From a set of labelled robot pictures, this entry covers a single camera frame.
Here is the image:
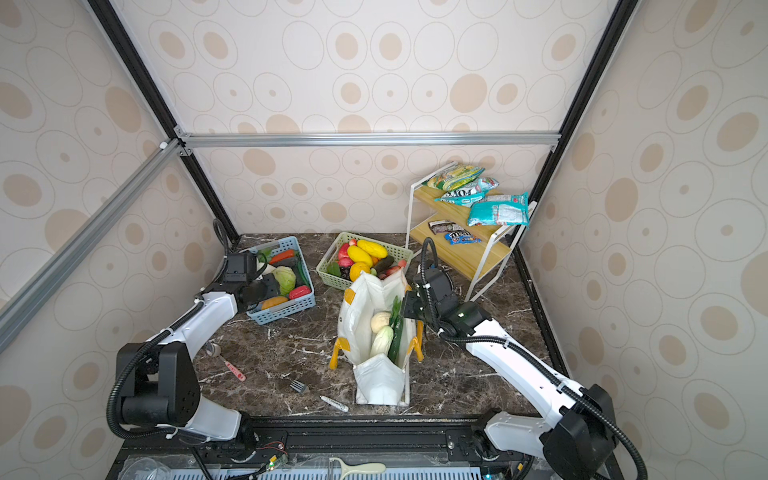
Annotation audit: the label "wrinkled yellow orange fruit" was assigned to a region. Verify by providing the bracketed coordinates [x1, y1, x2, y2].
[349, 262, 371, 282]

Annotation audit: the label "white plastic knife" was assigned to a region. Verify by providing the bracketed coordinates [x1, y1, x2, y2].
[320, 395, 349, 413]

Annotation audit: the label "wooden shelf white frame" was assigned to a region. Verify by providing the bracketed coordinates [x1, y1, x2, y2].
[404, 162, 525, 301]

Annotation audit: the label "teal m&m snack bag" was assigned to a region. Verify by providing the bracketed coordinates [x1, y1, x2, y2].
[437, 177, 499, 207]

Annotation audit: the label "dark chocolate bar packet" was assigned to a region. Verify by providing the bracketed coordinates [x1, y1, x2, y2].
[428, 220, 462, 235]

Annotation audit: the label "green plastic fruit basket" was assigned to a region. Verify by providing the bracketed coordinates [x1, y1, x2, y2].
[316, 232, 415, 290]

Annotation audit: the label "metal fork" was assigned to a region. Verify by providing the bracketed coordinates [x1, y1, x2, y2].
[290, 380, 308, 394]

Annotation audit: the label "green yellow snack bag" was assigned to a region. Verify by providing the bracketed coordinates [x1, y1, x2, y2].
[425, 164, 485, 192]

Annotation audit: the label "red chili pepper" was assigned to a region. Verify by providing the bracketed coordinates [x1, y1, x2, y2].
[288, 285, 312, 300]

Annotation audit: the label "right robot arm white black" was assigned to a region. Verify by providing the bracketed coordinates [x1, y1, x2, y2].
[399, 238, 649, 479]

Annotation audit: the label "cream plastic spatula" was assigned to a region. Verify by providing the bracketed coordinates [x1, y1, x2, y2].
[327, 457, 387, 480]

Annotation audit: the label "silver aluminium frame bar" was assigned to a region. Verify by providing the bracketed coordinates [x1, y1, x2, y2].
[181, 131, 560, 148]

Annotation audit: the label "blue plastic vegetable basket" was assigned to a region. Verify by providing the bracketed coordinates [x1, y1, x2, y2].
[246, 236, 316, 325]

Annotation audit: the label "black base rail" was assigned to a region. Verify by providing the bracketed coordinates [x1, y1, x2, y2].
[107, 408, 523, 479]

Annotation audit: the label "white radish with leaves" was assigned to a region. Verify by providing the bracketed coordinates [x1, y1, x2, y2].
[370, 297, 402, 359]

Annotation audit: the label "yellow mango front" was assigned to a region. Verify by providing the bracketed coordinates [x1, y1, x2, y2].
[348, 245, 373, 267]

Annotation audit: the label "yellow mango back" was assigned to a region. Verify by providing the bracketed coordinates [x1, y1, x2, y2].
[356, 239, 388, 259]

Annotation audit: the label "green cabbage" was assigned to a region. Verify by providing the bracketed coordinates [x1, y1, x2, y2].
[272, 266, 297, 297]

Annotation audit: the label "pink dragon fruit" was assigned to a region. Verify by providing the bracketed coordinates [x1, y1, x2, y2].
[337, 243, 354, 268]

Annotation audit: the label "teal snack bag front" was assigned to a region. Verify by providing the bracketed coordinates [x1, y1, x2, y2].
[467, 193, 530, 226]

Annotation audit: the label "pink handled tool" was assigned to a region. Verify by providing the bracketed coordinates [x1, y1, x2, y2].
[203, 341, 247, 382]

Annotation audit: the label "silver aluminium side bar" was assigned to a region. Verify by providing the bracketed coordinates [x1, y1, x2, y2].
[1, 139, 182, 350]

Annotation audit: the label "yellow mango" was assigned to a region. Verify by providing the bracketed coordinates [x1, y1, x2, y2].
[348, 245, 373, 267]
[356, 239, 388, 259]

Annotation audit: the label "dark eggplant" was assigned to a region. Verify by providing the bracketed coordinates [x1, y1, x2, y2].
[372, 256, 395, 274]

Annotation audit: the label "green cucumber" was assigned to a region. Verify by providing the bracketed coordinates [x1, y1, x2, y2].
[388, 316, 404, 364]

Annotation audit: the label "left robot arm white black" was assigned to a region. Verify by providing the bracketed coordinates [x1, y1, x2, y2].
[106, 219, 266, 448]

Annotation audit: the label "white grocery bag yellow handles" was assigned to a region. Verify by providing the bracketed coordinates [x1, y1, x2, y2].
[329, 271, 424, 407]

